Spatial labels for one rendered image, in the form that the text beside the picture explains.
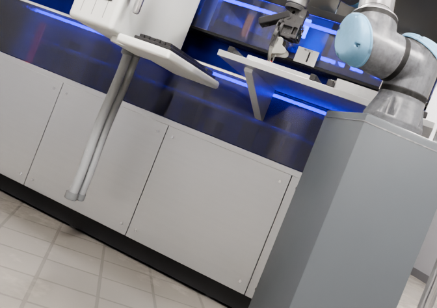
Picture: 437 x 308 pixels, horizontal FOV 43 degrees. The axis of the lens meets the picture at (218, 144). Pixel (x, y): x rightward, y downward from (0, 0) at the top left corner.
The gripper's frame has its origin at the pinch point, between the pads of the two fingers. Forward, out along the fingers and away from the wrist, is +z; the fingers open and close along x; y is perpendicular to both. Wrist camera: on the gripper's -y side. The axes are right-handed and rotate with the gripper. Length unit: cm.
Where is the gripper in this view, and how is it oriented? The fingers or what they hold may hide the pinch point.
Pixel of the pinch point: (268, 58)
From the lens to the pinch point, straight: 196.3
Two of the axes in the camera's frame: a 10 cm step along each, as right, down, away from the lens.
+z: -3.7, 9.3, 0.3
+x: 3.2, 1.0, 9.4
